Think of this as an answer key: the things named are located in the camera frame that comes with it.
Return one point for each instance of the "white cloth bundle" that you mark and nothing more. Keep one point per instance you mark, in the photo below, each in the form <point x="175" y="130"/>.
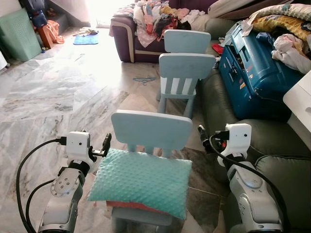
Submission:
<point x="291" y="51"/>

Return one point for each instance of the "blue floor mat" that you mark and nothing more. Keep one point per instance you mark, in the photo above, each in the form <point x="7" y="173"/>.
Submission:
<point x="86" y="40"/>

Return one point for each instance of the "small red item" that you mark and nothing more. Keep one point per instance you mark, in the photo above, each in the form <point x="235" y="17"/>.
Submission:
<point x="217" y="48"/>

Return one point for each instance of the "green plastic bin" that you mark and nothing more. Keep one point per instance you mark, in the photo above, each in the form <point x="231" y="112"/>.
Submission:
<point x="19" y="36"/>

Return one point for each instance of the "teal dotted pillow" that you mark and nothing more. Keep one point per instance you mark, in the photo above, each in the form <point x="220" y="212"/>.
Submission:
<point x="141" y="182"/>

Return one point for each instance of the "yellow patterned blanket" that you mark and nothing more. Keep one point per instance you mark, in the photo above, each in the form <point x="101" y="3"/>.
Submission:
<point x="277" y="22"/>

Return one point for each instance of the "purple sofa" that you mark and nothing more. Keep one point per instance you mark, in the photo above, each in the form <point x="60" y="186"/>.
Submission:
<point x="121" y="39"/>

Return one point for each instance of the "light blue child chair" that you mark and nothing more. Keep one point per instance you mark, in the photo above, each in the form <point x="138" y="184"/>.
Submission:
<point x="150" y="128"/>
<point x="187" y="65"/>
<point x="187" y="41"/>

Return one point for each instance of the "dark backpack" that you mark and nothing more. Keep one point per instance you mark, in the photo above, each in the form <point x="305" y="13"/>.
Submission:
<point x="34" y="12"/>

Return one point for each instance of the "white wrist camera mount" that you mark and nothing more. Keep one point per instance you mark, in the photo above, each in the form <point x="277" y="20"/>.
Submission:
<point x="239" y="137"/>
<point x="77" y="144"/>

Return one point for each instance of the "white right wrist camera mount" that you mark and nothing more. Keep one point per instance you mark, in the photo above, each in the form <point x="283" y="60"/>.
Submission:
<point x="239" y="137"/>

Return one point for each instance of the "coral red cushion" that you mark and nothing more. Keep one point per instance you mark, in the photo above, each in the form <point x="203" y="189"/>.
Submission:
<point x="126" y="206"/>

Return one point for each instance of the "beige cushion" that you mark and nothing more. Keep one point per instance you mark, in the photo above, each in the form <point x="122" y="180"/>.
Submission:
<point x="243" y="7"/>

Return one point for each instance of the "blue hard suitcase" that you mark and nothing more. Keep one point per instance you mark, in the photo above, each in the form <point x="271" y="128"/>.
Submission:
<point x="252" y="77"/>

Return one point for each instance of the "pile of clothes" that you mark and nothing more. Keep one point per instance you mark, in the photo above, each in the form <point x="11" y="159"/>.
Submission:
<point x="150" y="22"/>

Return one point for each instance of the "white plastic drawer box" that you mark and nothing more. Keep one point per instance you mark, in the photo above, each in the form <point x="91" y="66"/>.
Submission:
<point x="301" y="102"/>

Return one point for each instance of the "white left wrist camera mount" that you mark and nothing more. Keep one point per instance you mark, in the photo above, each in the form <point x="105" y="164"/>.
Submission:
<point x="77" y="144"/>

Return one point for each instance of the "orange cloth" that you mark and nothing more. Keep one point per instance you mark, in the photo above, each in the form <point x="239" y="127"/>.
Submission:
<point x="53" y="31"/>

